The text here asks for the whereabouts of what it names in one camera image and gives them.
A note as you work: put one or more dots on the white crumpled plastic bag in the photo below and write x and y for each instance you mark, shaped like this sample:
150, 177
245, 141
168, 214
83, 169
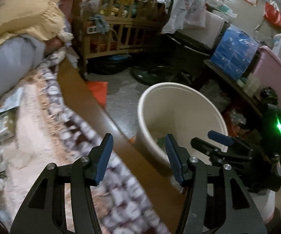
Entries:
186, 7

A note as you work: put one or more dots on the teal cloth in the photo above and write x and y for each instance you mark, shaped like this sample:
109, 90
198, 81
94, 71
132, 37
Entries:
99, 23

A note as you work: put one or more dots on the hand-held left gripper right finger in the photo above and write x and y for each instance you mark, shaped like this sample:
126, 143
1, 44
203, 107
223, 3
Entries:
173, 156

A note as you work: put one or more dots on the person's right forearm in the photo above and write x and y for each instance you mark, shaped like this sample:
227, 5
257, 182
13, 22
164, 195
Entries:
264, 204

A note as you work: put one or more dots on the grey white box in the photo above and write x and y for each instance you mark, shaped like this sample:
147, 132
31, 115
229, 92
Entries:
211, 29

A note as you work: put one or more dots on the grey blanket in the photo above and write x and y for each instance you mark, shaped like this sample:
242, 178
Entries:
6, 63

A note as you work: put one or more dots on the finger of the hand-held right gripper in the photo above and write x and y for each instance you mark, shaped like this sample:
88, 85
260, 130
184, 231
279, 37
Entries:
201, 145
219, 137

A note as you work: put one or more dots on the pink plastic tub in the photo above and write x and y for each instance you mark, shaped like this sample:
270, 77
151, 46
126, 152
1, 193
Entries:
276, 78

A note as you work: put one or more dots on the blue wrapped pack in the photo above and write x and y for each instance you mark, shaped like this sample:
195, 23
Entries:
233, 51

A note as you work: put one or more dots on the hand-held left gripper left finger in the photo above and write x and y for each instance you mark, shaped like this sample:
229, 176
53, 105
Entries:
104, 160

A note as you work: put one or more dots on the white plastic bucket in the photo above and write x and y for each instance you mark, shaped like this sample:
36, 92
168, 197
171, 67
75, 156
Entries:
179, 107

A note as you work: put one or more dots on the orange red bag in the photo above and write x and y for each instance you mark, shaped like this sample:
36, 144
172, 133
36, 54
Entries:
97, 92

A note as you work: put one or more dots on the wooden crib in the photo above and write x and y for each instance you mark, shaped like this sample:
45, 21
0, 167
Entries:
128, 19

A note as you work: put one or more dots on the dark round fan base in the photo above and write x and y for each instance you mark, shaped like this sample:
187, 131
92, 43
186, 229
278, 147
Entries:
150, 75

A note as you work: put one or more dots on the yellow blanket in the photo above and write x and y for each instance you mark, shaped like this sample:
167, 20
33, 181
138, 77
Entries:
21, 14

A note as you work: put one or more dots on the wooden bed frame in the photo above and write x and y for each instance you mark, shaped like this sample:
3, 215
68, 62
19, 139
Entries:
140, 170

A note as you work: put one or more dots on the white green cardboard box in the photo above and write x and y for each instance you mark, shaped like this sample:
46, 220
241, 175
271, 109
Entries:
2, 128

